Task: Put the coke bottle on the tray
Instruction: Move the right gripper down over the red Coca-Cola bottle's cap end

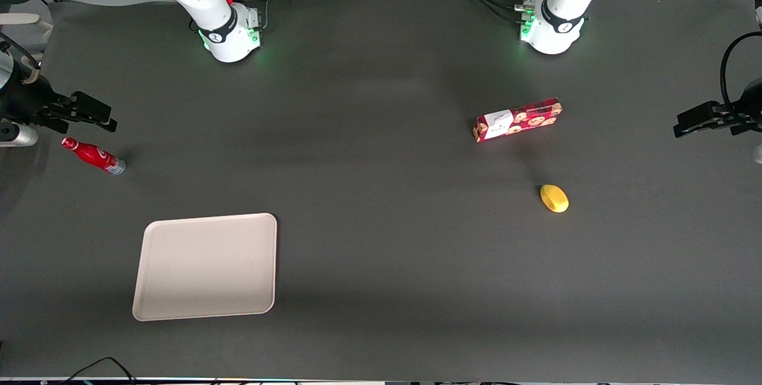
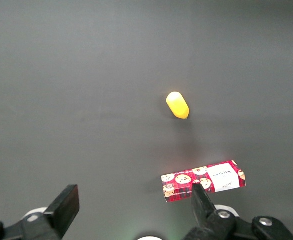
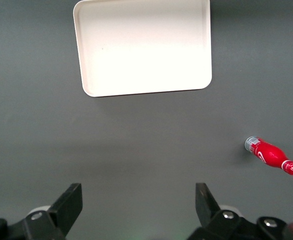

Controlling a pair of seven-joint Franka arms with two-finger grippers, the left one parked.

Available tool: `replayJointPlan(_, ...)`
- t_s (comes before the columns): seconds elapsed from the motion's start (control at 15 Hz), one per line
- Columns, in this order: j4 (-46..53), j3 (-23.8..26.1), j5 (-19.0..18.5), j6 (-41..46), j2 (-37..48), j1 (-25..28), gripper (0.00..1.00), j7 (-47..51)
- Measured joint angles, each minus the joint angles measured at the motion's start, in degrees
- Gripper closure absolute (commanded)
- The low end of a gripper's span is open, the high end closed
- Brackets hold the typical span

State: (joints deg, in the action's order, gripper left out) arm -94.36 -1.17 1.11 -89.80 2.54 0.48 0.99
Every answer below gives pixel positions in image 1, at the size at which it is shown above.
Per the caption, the beige plastic tray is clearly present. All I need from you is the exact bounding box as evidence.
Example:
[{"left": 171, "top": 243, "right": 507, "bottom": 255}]
[{"left": 132, "top": 213, "right": 278, "bottom": 321}]

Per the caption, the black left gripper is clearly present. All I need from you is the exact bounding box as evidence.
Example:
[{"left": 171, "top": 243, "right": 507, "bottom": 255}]
[{"left": 674, "top": 79, "right": 762, "bottom": 138}]

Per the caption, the beige wooden furniture piece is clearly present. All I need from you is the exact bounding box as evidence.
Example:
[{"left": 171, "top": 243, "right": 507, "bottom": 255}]
[{"left": 0, "top": 12, "right": 54, "bottom": 36}]

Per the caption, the red cookie box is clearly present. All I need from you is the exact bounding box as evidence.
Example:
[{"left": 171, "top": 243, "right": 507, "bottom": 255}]
[{"left": 473, "top": 98, "right": 563, "bottom": 144}]

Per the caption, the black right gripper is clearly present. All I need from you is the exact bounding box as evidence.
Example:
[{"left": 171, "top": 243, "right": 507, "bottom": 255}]
[{"left": 0, "top": 76, "right": 118, "bottom": 134}]

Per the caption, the yellow lemon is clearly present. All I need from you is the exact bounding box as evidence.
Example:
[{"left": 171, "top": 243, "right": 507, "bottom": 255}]
[{"left": 540, "top": 184, "right": 570, "bottom": 214}]

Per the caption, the thin black table-edge cable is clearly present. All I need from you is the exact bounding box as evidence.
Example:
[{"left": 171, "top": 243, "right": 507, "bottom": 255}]
[{"left": 58, "top": 356, "right": 139, "bottom": 385}]

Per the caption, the red coke bottle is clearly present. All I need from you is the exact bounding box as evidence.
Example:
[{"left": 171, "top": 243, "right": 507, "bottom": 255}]
[{"left": 61, "top": 137, "right": 127, "bottom": 176}]

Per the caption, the silver metal cylinder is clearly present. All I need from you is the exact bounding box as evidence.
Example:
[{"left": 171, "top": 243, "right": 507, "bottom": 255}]
[{"left": 0, "top": 124, "right": 40, "bottom": 148}]

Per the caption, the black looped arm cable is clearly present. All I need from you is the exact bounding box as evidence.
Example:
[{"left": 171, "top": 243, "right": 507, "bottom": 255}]
[{"left": 720, "top": 31, "right": 762, "bottom": 119}]

